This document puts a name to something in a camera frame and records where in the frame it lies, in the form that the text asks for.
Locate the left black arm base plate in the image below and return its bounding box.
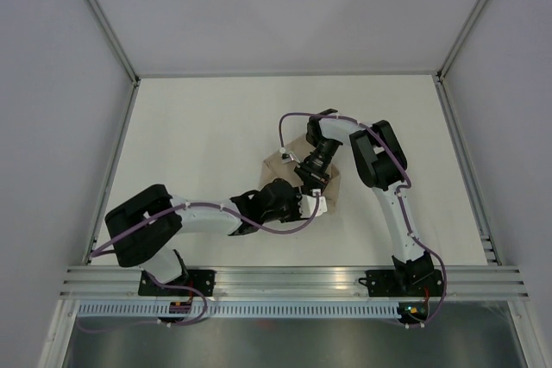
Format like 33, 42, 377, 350
138, 269, 216, 297

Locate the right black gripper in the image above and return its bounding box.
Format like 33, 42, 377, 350
294, 137, 341, 193

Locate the white slotted cable duct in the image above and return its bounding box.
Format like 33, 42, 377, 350
78, 300, 399, 319

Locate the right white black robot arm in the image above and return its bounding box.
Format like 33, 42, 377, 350
294, 109, 446, 297

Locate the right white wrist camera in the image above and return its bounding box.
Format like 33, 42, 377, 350
279, 147, 300, 164

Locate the aluminium frame post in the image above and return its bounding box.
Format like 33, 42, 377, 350
83, 0, 140, 85
434, 0, 491, 83

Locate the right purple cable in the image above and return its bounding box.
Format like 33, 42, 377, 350
278, 111, 447, 330

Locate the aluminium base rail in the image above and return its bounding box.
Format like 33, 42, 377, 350
59, 265, 529, 302

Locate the left aluminium frame post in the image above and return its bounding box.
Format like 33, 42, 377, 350
83, 0, 140, 85

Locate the right aluminium frame post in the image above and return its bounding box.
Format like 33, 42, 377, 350
434, 0, 491, 83

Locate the purple cable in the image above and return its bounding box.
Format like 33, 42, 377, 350
278, 111, 447, 330
77, 195, 322, 334

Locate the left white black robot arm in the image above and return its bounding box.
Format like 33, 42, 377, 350
104, 178, 306, 296

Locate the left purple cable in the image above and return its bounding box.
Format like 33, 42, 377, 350
77, 195, 322, 334

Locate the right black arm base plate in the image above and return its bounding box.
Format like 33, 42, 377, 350
358, 270, 444, 298

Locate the beige cloth napkin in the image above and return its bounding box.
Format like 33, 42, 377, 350
255, 133, 342, 216

